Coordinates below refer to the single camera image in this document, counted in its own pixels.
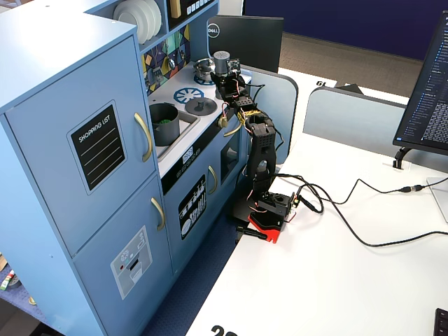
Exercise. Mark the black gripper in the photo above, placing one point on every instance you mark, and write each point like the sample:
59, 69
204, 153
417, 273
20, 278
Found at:
224, 85

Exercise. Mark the gray salt shaker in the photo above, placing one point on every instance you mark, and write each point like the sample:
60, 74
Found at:
221, 63

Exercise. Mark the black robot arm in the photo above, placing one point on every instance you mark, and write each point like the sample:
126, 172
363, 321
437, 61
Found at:
264, 147

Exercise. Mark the steel pot with lid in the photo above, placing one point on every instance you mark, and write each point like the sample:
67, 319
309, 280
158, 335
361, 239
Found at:
203, 68

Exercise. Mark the gray pot lid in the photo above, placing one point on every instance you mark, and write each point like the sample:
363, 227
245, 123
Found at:
206, 108

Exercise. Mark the gold stove knob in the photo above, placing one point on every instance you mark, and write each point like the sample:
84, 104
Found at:
223, 121

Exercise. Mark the black Dell monitor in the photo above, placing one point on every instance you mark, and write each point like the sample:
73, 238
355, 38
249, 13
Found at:
252, 42

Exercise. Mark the metal toy ladle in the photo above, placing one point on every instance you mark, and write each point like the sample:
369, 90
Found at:
171, 63

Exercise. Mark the gray desk divider panel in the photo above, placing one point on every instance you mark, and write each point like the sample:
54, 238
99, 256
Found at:
280, 101
350, 119

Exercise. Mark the metal toy spatula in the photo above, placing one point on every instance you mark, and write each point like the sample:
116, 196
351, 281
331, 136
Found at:
157, 75

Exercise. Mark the black toy microwave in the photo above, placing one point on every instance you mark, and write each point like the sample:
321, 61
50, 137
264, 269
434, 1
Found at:
201, 15

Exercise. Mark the green toy vegetables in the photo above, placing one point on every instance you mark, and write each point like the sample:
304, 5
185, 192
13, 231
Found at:
164, 121

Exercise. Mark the gray toy pot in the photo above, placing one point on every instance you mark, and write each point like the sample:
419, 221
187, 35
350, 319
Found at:
166, 134

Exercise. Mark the white toy plate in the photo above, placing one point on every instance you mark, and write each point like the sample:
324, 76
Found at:
127, 17
151, 17
158, 15

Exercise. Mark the oven door with window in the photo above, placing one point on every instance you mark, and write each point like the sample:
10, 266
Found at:
229, 196

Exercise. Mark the black angular object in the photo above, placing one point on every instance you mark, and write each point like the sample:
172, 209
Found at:
353, 90

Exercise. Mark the black table clamp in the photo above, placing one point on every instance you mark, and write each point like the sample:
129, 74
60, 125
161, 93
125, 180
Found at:
245, 231

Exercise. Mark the blue toy kitchen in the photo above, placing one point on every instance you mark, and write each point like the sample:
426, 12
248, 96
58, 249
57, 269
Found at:
52, 70

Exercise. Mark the dishwasher door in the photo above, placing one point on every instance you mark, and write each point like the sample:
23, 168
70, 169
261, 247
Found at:
175, 252

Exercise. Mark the large fridge door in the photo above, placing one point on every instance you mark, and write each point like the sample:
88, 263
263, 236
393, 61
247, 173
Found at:
45, 157

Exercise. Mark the monitor showing code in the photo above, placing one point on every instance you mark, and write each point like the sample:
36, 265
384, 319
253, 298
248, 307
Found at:
430, 87

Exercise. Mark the fridge door with dispenser print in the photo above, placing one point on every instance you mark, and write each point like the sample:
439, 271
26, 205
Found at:
101, 280

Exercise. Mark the silver stand plate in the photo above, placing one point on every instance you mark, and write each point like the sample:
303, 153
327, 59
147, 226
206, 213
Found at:
440, 199

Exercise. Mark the gray tape roll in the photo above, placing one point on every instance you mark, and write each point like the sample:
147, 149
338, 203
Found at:
17, 283

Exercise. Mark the small gold round object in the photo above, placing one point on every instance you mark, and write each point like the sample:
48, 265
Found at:
31, 301

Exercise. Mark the colorful small package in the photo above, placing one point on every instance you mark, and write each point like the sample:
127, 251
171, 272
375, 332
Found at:
6, 280

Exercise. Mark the black keyboard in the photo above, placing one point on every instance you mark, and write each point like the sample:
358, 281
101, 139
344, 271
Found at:
442, 323

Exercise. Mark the small camera circuit board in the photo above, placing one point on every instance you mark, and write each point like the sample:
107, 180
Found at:
234, 65

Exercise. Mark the red robot base plate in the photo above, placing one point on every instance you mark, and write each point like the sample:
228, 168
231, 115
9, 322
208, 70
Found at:
267, 231

